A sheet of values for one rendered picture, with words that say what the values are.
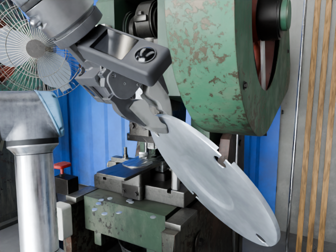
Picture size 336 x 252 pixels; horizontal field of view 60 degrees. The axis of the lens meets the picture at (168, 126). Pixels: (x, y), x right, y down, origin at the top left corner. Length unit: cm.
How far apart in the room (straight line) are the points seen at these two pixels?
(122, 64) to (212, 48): 43
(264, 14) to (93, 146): 241
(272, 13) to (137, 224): 86
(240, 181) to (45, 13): 31
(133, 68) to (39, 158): 46
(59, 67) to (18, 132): 109
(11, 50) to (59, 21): 153
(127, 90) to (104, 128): 254
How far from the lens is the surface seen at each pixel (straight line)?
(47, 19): 38
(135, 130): 120
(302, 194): 205
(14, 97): 75
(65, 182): 132
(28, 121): 73
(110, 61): 35
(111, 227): 124
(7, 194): 269
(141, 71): 33
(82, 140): 322
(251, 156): 229
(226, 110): 84
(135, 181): 117
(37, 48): 179
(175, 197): 113
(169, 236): 101
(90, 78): 41
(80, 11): 38
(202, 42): 75
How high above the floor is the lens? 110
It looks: 8 degrees down
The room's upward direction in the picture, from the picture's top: straight up
